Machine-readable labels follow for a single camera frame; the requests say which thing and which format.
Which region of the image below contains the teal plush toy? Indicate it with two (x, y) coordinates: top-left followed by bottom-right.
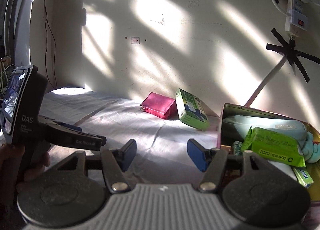
(299, 131), (319, 163)

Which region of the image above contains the small green medicine box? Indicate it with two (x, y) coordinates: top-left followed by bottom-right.
(175, 89), (209, 131)

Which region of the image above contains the black hanging wall cable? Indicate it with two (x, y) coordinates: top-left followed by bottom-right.
(43, 0), (58, 88)

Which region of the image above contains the green wet wipes pack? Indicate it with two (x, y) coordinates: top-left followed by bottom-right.
(241, 127), (306, 168)

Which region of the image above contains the person's left hand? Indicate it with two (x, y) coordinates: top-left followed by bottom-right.
(0, 142), (52, 211)

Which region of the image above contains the black tape cross lower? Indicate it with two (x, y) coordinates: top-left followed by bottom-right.
(266, 28), (319, 83)

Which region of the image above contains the small wall sticker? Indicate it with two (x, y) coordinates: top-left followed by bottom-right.
(131, 37), (140, 45)

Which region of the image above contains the patterned tissue pack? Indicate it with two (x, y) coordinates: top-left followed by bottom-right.
(230, 141), (242, 156)

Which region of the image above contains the green Crest toothpaste box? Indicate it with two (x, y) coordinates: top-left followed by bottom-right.
(292, 167), (314, 188)

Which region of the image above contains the striped grey bed sheet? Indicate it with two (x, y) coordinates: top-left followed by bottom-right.
(40, 88), (219, 186)

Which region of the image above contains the white power cable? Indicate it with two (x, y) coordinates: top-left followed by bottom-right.
(243, 55), (287, 108)

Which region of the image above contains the white power strip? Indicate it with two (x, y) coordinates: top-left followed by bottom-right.
(284, 0), (309, 37)

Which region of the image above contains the magenta wallet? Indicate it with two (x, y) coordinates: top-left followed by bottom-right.
(140, 92), (177, 119)

